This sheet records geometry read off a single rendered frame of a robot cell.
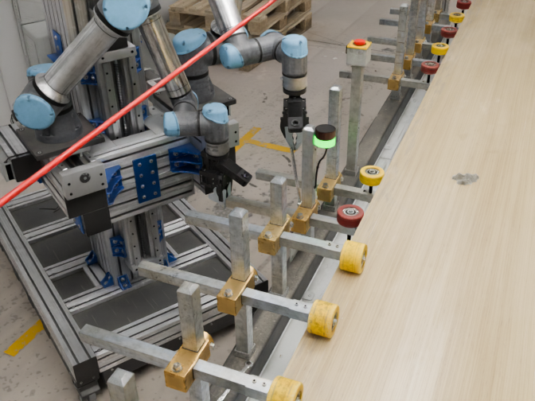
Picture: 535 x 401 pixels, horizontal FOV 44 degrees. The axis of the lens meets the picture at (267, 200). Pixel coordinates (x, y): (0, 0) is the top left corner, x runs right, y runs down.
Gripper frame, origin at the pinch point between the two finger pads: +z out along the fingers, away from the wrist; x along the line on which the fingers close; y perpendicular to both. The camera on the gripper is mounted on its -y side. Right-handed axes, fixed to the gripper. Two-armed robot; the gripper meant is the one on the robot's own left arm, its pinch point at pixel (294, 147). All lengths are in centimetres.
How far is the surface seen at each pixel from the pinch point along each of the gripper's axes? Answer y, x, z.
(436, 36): 190, -82, 36
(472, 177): -2, -57, 10
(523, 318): -65, -55, 10
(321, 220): -18.8, -8.1, 14.9
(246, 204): -10.0, 15.4, 14.8
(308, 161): -12.9, -4.1, -2.6
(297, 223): -19.9, -0.8, 15.1
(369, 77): 104, -35, 23
